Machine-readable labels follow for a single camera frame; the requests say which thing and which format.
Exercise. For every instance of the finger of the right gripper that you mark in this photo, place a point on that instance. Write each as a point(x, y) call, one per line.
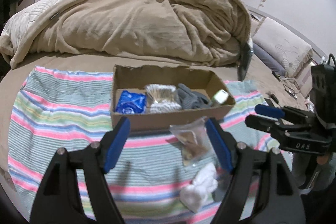
point(274, 128)
point(285, 112)

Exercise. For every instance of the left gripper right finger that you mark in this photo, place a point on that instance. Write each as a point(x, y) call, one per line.
point(277, 200)

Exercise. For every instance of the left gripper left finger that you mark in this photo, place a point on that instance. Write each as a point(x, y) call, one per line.
point(58, 197)

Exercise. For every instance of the white sock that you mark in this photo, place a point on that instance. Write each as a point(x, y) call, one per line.
point(195, 194)

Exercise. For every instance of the clear bag of snacks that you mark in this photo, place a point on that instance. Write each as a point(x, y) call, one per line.
point(195, 141)

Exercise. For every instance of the grey knitted gloves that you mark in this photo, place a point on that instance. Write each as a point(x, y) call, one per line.
point(191, 100)

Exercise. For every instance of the blue white tissue pack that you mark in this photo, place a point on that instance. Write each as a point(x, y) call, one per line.
point(131, 103)

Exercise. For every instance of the cotton swab pack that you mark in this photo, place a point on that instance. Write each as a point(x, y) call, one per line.
point(162, 99)

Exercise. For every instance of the white embroidered pillow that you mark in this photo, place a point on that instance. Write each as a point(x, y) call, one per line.
point(288, 49)

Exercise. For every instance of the striped pastel towel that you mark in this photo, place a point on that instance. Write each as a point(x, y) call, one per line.
point(71, 109)

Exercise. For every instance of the beige fleece blanket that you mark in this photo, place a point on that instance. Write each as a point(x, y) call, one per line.
point(199, 32)

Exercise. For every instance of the open cardboard box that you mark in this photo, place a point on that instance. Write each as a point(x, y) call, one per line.
point(134, 79)

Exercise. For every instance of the quilted white duvet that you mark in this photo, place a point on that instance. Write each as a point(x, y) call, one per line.
point(16, 27)

